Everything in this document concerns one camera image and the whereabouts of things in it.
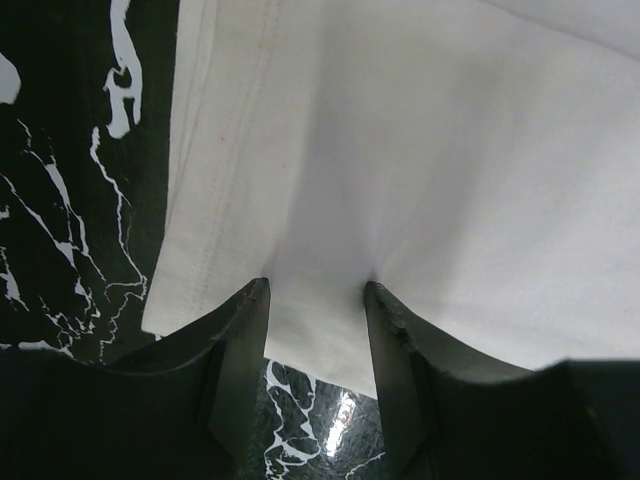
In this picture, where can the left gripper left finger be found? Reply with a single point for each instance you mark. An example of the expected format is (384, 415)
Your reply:
(194, 391)

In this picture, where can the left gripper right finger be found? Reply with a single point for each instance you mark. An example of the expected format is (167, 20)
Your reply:
(407, 354)

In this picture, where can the cream white t shirt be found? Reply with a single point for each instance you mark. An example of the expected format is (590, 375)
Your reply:
(480, 159)

